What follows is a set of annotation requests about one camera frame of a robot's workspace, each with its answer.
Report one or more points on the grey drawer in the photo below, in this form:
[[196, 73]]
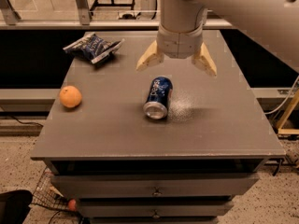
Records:
[[144, 186], [155, 209]]

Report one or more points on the top grey drawer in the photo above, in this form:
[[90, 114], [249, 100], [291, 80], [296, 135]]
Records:
[[144, 186]]

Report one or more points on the black object on floor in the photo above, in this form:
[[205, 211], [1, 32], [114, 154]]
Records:
[[14, 206]]

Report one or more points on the blue pepsi can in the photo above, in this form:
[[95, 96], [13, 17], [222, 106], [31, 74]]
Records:
[[158, 100]]

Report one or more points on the lower grey drawer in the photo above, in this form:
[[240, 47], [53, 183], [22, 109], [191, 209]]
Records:
[[155, 209]]

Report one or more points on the black stand base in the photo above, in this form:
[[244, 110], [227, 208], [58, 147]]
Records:
[[111, 3]]

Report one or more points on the yellow wooden frame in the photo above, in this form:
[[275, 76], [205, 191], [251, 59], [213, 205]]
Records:
[[281, 130]]

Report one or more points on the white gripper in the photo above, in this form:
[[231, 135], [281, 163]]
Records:
[[178, 45]]

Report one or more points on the orange fruit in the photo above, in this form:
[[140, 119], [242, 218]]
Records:
[[70, 96]]

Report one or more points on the wire mesh basket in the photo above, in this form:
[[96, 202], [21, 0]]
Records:
[[47, 196]]

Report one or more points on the small orange ball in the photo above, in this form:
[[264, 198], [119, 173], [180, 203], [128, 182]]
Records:
[[72, 205]]

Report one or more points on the grey drawer cabinet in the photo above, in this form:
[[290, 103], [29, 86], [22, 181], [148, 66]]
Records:
[[214, 124]]

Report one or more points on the metal railing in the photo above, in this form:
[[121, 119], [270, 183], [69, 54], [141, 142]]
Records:
[[76, 15]]

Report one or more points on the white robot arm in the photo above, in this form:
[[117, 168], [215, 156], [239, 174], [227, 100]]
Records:
[[273, 24]]

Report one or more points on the blue chip bag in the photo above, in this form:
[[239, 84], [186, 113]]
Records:
[[93, 48]]

